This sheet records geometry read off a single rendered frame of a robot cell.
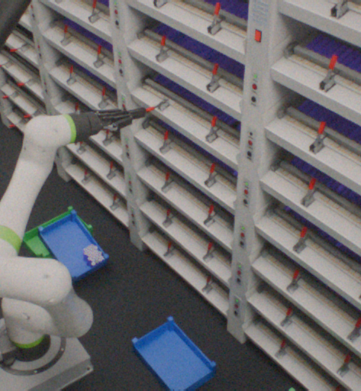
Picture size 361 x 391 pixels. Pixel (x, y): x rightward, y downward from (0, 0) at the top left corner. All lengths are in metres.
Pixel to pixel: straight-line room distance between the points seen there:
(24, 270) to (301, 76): 0.88
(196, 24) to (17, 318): 1.07
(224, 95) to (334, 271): 0.65
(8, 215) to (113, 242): 1.34
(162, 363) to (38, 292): 1.07
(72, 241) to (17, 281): 1.38
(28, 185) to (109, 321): 1.04
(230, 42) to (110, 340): 1.38
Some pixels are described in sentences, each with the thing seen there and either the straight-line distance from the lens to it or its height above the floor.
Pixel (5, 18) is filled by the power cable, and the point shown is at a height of 1.88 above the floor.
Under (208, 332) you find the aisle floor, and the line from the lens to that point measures 2.59.
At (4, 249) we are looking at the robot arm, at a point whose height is 0.98.
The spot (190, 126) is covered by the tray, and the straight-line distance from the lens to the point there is 2.12.
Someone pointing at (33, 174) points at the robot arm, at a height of 1.00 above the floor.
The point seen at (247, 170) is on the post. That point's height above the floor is 0.90.
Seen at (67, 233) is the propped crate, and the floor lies 0.08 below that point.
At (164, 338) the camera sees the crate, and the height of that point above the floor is 0.00.
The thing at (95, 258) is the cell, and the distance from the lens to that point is 2.79.
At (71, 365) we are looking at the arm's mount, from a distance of 2.09.
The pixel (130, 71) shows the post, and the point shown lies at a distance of 2.30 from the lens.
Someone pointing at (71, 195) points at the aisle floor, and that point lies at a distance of 3.26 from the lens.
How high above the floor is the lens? 2.09
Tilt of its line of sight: 41 degrees down
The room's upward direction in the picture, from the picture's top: 1 degrees counter-clockwise
